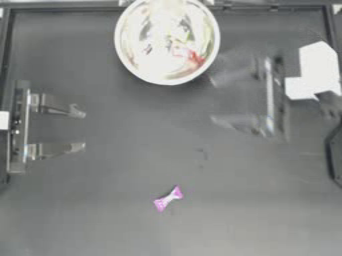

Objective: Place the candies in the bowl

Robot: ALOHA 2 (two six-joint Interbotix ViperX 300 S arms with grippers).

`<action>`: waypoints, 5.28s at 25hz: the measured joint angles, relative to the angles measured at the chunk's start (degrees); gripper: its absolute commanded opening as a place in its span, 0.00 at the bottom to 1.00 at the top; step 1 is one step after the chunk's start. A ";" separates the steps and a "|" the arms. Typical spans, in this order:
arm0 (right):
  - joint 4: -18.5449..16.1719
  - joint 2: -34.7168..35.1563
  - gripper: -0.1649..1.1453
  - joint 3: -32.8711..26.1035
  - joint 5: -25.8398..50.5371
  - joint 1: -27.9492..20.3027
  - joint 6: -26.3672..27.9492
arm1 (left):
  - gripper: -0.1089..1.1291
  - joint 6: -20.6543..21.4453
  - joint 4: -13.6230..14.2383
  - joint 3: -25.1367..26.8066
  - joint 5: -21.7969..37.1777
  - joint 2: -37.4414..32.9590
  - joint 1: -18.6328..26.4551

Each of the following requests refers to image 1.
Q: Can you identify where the red candy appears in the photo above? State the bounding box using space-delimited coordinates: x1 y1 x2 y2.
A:
186 49 207 68

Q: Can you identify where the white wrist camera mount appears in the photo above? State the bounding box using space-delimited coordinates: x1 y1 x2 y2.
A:
0 111 11 131
285 40 342 101

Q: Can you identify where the black metal frame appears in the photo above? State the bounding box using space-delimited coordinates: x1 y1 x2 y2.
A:
0 0 342 84

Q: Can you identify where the steel bowl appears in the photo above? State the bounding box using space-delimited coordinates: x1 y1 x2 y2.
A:
114 0 222 86

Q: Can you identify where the purple candy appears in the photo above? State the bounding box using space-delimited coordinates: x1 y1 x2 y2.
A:
153 185 185 213

